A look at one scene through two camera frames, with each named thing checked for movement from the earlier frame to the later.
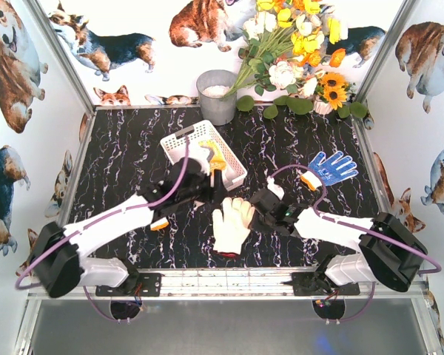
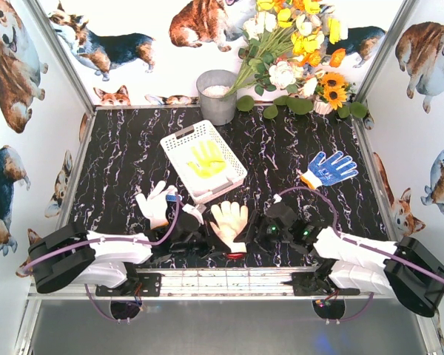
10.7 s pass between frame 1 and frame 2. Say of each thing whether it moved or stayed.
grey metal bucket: stayed
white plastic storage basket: stayed
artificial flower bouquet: stayed
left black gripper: moved
